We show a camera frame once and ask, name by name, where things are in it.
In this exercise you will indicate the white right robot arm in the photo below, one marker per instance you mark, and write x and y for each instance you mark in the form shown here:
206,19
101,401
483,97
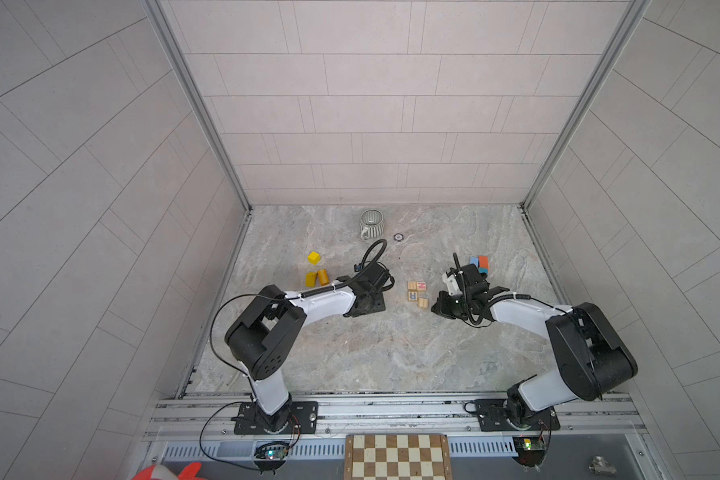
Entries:
590,357

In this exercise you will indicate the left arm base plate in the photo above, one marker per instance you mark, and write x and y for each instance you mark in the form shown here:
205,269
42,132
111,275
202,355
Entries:
293,417

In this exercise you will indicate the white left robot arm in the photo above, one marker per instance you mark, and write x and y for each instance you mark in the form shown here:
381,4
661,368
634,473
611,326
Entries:
265,332

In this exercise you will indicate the controller board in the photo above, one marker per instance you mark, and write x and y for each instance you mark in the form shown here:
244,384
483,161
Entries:
531,451
271,456

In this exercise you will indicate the right controller board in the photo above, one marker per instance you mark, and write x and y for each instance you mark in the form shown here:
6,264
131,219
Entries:
531,451

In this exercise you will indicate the small metal object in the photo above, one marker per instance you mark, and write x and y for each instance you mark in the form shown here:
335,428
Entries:
599,466

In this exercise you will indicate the striped ceramic mug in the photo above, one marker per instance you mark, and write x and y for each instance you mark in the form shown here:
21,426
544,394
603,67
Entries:
371,224

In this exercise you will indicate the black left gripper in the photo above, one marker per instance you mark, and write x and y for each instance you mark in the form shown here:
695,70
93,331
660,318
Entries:
379,304

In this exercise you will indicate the chessboard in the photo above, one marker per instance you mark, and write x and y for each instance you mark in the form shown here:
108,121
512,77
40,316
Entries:
397,456

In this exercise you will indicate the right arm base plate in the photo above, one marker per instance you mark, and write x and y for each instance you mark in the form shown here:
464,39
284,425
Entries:
511,414

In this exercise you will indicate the red object at bottom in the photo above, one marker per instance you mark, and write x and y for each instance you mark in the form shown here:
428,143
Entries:
161,472

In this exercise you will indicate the orange Supermarket block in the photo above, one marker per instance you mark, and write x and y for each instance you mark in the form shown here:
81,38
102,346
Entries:
323,277

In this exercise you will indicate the left controller board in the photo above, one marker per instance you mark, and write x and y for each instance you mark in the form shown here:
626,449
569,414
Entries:
271,456

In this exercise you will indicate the yellow cube block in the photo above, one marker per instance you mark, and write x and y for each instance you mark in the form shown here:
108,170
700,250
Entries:
314,258

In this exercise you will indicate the yellow wedge block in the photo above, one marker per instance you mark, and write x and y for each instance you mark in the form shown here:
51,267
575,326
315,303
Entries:
311,279

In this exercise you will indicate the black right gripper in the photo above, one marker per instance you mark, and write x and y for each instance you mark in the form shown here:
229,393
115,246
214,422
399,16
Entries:
440,306

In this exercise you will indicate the aluminium corner frame post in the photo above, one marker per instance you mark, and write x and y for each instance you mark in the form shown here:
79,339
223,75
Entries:
624,30

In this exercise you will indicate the aluminium front rail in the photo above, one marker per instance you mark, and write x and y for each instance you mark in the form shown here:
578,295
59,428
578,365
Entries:
330,415

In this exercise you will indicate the left corner frame post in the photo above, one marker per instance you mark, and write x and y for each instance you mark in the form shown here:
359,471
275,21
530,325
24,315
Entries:
158,19

